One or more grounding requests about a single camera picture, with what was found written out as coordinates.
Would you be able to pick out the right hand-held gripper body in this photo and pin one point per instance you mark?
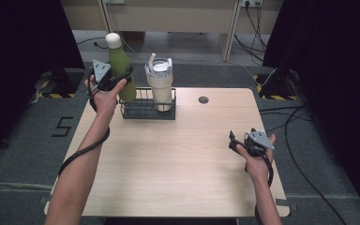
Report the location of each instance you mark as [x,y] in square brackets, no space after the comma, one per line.
[259,140]

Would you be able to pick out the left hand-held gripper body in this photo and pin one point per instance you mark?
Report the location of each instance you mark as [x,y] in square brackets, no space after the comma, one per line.
[101,73]

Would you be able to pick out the green bottle with white cap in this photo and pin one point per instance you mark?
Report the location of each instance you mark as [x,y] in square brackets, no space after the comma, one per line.
[120,62]

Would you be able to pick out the cream tumbler with clear lid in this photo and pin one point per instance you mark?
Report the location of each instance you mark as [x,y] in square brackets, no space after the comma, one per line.
[159,84]

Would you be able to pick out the person's right hand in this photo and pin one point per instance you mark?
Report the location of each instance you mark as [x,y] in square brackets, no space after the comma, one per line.
[258,167]

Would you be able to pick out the person's left hand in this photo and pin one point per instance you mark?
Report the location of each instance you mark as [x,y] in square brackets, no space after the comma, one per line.
[106,101]

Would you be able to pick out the black stand base striped tape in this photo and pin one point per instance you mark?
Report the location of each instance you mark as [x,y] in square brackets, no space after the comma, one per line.
[276,86]
[64,84]

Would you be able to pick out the round table grommet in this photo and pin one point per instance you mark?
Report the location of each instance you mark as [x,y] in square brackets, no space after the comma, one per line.
[203,100]

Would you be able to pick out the white power strip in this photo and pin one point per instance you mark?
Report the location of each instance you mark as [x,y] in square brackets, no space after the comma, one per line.
[115,1]

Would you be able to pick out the black curtain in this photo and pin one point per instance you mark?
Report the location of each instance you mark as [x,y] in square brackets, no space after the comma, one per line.
[22,62]
[334,78]

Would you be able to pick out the beige wooden desk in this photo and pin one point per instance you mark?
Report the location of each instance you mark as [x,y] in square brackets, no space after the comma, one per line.
[184,18]

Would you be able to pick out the white wall socket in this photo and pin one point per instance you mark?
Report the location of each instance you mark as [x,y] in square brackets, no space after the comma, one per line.
[251,2]

